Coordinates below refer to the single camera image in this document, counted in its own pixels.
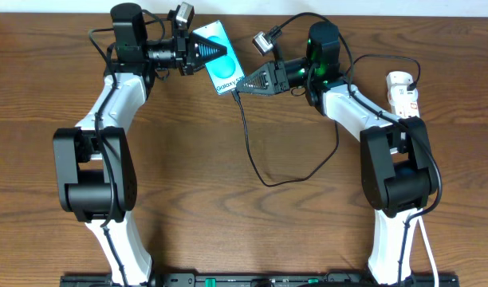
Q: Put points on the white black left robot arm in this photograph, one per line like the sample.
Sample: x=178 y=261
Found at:
x=96 y=177

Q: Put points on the white power strip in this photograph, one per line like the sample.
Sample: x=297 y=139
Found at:
x=406 y=110

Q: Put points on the white USB charger adapter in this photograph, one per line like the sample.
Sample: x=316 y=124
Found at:
x=399 y=88

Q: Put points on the Galaxy S25 smartphone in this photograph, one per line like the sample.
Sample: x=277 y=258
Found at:
x=226 y=71

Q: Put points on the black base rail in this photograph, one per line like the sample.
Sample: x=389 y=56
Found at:
x=278 y=280

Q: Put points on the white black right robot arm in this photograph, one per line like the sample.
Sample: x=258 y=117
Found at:
x=399 y=175

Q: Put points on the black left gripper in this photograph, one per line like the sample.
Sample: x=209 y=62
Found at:
x=186 y=51

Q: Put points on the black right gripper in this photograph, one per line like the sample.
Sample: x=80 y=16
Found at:
x=273 y=76

